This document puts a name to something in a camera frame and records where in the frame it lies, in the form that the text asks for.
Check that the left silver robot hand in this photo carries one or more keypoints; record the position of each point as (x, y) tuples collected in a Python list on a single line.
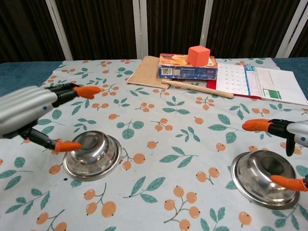
[(24, 108)]

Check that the white desk calendar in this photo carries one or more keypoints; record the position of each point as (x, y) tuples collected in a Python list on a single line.
[(232, 79)]

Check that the floral print tablecloth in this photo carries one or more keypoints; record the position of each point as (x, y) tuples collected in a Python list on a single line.
[(154, 134)]

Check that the small steel bowl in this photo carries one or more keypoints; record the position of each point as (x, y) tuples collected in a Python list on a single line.
[(92, 156), (260, 178)]

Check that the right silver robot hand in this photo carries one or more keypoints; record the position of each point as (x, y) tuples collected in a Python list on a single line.
[(288, 128)]

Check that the white spiral notepad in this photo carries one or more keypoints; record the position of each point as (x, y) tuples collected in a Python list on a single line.
[(276, 86)]

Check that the blue biscuit box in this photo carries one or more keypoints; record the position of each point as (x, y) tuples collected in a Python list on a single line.
[(187, 71)]

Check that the wooden stick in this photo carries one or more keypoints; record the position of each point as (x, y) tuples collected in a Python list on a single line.
[(197, 88)]

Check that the orange foam cube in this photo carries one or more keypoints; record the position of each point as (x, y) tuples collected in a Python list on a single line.
[(198, 55)]

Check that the grey partition post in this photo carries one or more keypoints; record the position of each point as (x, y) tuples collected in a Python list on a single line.
[(140, 29), (206, 24), (59, 29), (294, 26)]

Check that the brown kraft notebook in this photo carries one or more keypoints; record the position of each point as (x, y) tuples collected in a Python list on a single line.
[(144, 72)]

